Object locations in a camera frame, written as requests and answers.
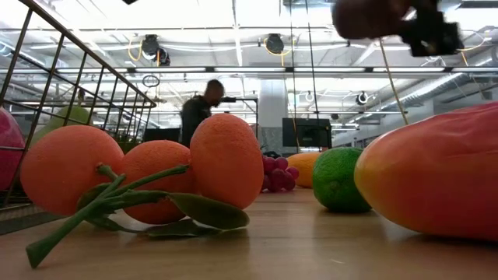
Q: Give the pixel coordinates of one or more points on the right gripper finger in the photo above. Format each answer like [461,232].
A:
[437,39]

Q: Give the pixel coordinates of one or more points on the dark red apple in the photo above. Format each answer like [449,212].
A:
[369,17]

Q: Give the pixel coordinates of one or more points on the red orange mango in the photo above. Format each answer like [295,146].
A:
[435,171]

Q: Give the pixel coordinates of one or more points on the yellow mango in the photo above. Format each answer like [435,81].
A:
[305,169]

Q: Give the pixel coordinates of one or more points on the green pear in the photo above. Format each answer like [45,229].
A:
[68,118]

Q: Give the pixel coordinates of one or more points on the bright red apple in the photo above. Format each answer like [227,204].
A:
[9,151]

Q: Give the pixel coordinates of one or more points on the black background monitor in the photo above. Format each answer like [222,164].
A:
[307,132]

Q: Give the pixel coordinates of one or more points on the light green lime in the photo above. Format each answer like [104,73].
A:
[336,180]

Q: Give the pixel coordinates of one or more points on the red grape bunch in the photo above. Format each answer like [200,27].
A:
[278,175]

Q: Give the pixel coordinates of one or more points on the orange cluster with leaves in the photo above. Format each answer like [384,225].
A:
[225,159]

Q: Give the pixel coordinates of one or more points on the person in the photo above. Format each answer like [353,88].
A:
[196,116]

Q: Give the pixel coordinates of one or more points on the black partition screens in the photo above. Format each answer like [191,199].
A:
[163,134]

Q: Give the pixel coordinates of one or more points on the small potted green plant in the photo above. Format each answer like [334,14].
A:
[126,145]

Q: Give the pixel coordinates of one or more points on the grey rectangular mat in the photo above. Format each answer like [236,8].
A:
[23,222]

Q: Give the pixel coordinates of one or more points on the background black rig frame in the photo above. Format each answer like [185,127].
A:
[243,100]

